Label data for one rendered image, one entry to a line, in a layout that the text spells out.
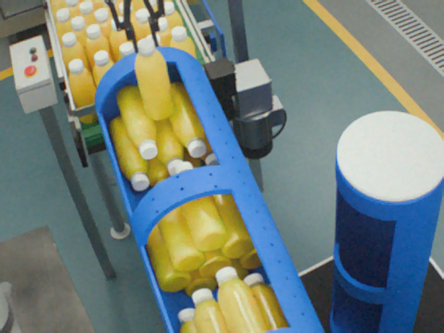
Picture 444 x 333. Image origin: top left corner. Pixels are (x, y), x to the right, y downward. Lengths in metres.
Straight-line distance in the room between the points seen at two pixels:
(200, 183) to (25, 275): 0.49
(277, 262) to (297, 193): 1.61
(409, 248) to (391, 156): 0.25
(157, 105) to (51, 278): 0.47
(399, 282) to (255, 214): 0.66
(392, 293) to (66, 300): 0.90
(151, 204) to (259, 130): 0.89
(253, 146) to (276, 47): 1.27
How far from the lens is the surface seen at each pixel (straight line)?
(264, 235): 1.53
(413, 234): 1.91
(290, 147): 3.24
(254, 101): 2.31
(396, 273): 2.05
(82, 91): 2.12
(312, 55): 3.63
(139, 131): 1.81
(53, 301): 1.75
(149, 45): 1.71
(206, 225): 1.56
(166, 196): 1.58
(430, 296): 2.67
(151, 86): 1.76
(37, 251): 1.83
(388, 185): 1.80
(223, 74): 2.11
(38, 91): 2.11
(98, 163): 2.73
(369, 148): 1.87
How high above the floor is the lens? 2.45
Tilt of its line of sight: 50 degrees down
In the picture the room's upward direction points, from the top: 9 degrees counter-clockwise
